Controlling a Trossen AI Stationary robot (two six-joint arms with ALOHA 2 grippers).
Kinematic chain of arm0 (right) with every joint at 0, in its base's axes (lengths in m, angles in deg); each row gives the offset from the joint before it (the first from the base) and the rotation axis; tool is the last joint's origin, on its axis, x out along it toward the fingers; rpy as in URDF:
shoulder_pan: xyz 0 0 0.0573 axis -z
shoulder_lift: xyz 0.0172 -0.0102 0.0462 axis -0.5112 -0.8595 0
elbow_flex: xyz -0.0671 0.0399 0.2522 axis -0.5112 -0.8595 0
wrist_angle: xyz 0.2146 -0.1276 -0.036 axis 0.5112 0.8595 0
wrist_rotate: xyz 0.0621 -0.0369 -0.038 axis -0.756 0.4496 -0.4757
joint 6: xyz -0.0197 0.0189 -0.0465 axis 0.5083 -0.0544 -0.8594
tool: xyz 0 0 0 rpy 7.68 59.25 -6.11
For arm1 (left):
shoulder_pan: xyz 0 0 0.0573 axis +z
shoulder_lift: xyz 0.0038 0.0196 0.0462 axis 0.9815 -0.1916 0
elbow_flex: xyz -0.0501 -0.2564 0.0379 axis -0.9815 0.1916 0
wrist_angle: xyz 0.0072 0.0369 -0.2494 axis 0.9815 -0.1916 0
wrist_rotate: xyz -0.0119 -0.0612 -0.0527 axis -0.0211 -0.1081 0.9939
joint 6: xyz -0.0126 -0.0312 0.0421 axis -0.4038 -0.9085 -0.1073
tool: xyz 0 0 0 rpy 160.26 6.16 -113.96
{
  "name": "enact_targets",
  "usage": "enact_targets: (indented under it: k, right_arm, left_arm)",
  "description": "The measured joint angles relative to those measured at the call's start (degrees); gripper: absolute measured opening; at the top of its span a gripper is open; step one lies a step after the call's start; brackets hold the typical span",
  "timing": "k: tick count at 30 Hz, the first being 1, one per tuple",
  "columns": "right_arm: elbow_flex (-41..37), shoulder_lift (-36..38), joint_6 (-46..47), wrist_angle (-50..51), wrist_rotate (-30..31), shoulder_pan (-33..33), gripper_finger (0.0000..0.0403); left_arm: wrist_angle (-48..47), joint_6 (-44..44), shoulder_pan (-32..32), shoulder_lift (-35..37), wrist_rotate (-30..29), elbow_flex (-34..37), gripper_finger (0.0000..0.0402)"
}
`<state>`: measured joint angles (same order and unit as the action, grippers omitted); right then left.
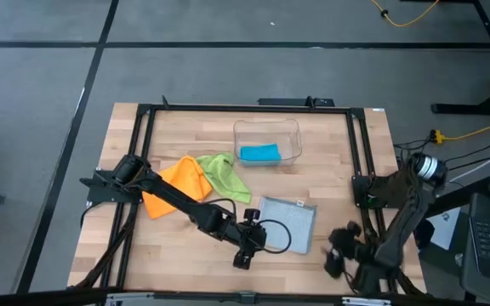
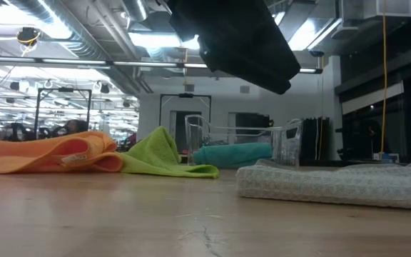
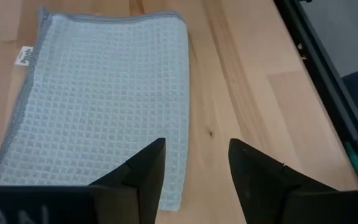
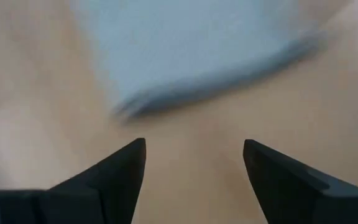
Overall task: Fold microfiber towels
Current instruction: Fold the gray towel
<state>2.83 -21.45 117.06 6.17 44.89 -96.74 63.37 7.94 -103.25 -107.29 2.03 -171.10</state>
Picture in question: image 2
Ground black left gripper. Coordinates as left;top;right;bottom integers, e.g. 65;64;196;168
168;0;301;96

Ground teal microfiber towel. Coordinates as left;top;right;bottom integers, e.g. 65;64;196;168
193;142;274;169

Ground green microfiber towel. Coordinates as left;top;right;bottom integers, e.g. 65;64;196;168
119;125;220;179

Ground grey microfiber towel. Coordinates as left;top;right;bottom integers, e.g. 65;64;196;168
235;158;411;211

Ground orange microfiber towel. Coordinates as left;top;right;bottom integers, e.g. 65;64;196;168
0;131;124;175

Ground clear plastic bin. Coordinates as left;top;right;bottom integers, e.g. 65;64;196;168
184;114;305;168

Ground black stacked panels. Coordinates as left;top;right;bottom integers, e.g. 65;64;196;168
300;116;332;161

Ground white ceiling unit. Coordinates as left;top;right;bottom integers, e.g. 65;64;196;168
340;0;411;21

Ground long ceiling light bar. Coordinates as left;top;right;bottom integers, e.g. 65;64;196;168
0;55;323;75

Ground blue box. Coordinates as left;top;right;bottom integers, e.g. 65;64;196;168
372;152;401;164

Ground person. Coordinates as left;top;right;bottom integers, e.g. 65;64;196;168
61;119;89;136

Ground black aluminium table frame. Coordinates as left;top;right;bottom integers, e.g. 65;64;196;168
298;158;411;168

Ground yellow hanging cable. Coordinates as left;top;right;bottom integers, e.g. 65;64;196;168
379;0;388;155

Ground ceiling cable reel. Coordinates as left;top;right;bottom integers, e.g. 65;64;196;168
15;26;43;47

